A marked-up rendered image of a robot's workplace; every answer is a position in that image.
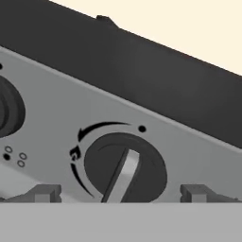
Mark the grey stove with black hob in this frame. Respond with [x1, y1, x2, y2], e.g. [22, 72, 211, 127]
[0, 0, 242, 204]

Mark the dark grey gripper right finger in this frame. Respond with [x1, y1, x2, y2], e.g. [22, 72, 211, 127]
[180, 183, 242, 204]

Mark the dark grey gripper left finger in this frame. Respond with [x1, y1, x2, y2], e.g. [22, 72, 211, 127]
[0, 183, 62, 204]

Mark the black stove knob grey handle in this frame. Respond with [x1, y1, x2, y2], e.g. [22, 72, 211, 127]
[83, 131, 168, 204]

